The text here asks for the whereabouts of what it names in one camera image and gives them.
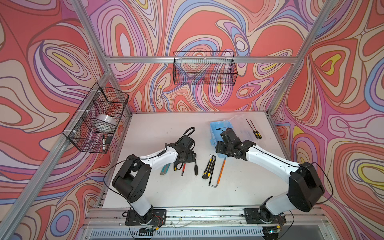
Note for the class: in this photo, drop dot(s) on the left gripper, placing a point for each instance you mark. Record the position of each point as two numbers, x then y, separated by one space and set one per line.
192 157

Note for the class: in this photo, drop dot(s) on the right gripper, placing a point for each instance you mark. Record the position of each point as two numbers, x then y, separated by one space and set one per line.
219 147

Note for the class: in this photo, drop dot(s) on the red hex key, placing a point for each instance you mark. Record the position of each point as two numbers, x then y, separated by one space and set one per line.
183 169

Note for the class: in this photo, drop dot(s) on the blue plastic tool box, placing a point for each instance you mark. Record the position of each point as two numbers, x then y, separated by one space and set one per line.
216 128

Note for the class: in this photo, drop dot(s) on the orange black screwdriver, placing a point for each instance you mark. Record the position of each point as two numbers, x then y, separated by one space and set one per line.
248 121

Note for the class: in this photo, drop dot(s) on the teal utility knife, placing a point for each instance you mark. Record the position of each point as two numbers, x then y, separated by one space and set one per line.
165 169

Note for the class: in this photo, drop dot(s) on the yellow black utility knife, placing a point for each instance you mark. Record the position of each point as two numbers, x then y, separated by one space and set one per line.
208 169

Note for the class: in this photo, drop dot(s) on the small black screwdriver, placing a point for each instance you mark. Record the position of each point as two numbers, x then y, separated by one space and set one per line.
256 132

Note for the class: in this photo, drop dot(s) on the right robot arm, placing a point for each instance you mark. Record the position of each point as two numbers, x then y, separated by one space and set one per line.
305 187

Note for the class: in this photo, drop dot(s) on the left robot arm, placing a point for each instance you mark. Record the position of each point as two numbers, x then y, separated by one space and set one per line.
132 178

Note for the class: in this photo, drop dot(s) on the silver tape roll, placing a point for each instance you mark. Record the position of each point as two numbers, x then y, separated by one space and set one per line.
107 119

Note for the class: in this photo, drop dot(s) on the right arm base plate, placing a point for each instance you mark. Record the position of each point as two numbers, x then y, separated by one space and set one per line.
263 216

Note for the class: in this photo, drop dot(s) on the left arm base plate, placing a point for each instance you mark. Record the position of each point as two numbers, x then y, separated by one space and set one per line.
154 217

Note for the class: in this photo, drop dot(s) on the back wire basket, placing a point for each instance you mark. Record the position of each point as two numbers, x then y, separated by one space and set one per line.
204 68

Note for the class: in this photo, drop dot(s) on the wire basket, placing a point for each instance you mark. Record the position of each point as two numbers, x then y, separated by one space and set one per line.
204 68
85 132

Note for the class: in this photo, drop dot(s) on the left wire basket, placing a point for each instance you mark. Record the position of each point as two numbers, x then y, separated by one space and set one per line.
85 132

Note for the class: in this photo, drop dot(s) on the aluminium front rail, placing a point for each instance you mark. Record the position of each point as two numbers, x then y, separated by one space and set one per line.
197 223

